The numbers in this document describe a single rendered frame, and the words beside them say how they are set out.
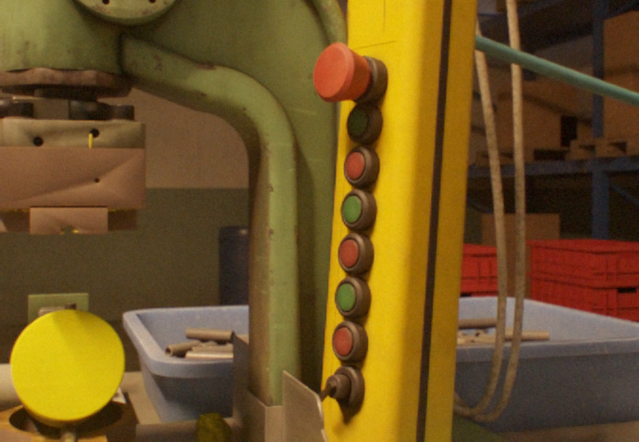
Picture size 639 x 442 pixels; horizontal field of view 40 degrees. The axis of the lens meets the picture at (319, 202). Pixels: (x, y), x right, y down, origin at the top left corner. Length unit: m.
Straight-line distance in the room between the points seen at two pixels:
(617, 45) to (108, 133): 6.51
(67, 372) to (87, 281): 8.30
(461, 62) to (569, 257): 3.87
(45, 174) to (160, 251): 8.37
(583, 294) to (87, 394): 3.91
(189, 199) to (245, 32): 8.31
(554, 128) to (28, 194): 7.86
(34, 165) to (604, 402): 0.68
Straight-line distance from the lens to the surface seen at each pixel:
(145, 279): 8.92
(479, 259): 4.02
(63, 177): 0.56
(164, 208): 8.91
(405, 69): 0.60
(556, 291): 4.58
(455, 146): 0.62
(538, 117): 8.24
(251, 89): 0.62
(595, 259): 4.33
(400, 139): 0.59
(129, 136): 0.59
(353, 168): 0.61
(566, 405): 0.99
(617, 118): 6.93
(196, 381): 0.84
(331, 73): 0.59
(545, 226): 8.60
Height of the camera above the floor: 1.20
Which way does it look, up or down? level
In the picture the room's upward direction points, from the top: straight up
